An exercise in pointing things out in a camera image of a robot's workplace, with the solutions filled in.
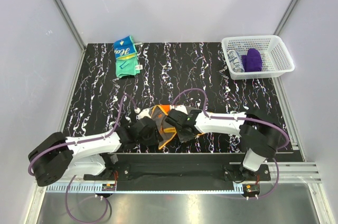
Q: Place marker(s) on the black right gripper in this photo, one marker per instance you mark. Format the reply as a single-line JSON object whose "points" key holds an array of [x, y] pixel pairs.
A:
{"points": [[184, 138]]}

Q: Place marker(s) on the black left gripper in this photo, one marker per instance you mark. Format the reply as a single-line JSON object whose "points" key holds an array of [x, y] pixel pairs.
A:
{"points": [[155, 139]]}

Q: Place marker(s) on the orange and grey towel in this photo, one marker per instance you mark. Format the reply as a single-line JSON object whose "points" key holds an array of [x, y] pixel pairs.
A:
{"points": [[168, 132]]}

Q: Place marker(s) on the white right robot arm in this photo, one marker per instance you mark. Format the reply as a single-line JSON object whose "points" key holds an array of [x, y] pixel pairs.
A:
{"points": [[262, 138]]}

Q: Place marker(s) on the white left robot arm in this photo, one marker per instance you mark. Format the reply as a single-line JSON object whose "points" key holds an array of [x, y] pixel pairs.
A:
{"points": [[58, 155]]}

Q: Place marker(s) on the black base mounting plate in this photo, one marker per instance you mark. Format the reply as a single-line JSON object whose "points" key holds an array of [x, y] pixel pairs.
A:
{"points": [[221, 166]]}

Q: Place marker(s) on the teal and blue towel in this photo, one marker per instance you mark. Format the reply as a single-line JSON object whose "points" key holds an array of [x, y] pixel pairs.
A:
{"points": [[126, 57]]}

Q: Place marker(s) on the white blue rolled towel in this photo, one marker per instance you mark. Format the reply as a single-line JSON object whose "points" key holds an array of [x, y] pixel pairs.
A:
{"points": [[235, 61]]}

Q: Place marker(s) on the purple rolled towel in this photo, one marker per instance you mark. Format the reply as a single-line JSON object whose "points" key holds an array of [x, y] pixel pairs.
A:
{"points": [[252, 61]]}

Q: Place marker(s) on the white plastic basket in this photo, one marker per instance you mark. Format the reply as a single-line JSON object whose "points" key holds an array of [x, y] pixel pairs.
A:
{"points": [[261, 56]]}

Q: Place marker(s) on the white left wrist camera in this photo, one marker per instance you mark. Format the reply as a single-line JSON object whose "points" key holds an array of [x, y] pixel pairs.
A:
{"points": [[143, 113]]}

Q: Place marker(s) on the aluminium frame rail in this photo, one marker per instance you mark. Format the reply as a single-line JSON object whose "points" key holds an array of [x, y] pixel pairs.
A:
{"points": [[289, 172]]}

